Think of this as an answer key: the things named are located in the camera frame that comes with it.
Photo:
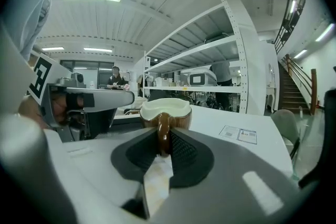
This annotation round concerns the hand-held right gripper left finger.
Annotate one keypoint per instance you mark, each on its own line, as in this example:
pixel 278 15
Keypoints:
pixel 86 165

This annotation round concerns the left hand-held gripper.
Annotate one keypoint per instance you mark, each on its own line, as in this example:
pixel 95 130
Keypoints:
pixel 42 73

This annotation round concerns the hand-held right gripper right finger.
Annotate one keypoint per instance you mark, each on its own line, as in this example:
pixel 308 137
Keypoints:
pixel 231 170

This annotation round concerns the brown cup with cream inside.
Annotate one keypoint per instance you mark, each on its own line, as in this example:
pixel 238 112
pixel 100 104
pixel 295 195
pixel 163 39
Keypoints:
pixel 164 126

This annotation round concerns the person's left forearm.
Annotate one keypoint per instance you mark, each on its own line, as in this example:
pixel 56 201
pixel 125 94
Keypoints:
pixel 30 108

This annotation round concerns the person's left hand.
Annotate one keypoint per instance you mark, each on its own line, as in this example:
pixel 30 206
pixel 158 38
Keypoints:
pixel 59 108

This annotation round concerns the blue bordered label sticker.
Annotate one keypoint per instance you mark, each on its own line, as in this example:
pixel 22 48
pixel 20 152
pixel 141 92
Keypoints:
pixel 246 136

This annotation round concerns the white label sticker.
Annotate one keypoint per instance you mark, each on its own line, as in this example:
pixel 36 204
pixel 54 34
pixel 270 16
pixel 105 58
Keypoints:
pixel 228 132

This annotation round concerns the dark glass partition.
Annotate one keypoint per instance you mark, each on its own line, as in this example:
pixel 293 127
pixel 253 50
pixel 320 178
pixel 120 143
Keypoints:
pixel 86 73

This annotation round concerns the ceiling strip light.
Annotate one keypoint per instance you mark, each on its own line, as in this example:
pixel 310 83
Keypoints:
pixel 325 32
pixel 300 54
pixel 52 48
pixel 97 49

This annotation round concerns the white storage box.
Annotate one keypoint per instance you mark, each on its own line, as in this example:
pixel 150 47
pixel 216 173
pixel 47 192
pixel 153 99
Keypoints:
pixel 161 82

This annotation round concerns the grey-green chair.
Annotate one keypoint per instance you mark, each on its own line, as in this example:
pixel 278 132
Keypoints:
pixel 284 123

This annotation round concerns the white console table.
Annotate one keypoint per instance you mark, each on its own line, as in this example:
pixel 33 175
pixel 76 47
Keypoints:
pixel 271 90

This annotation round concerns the white appliance with dark screen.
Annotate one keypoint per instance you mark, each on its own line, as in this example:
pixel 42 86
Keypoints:
pixel 200 78

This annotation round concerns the wooden staircase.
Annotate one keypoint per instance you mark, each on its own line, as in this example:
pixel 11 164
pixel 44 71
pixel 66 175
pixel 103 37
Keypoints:
pixel 291 91

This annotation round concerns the white framed mirror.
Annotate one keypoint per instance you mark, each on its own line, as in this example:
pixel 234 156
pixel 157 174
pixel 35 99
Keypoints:
pixel 271 74

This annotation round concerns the white metal shelving rack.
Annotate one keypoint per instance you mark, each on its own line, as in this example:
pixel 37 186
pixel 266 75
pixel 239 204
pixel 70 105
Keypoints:
pixel 242 60

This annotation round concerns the person's light blue shirt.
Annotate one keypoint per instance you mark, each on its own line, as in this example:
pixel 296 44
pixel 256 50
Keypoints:
pixel 34 8

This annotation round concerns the black metal railing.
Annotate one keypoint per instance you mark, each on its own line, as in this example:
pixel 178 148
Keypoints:
pixel 291 21

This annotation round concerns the black curved frame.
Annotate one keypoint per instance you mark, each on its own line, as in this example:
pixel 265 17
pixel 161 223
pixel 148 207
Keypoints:
pixel 330 112

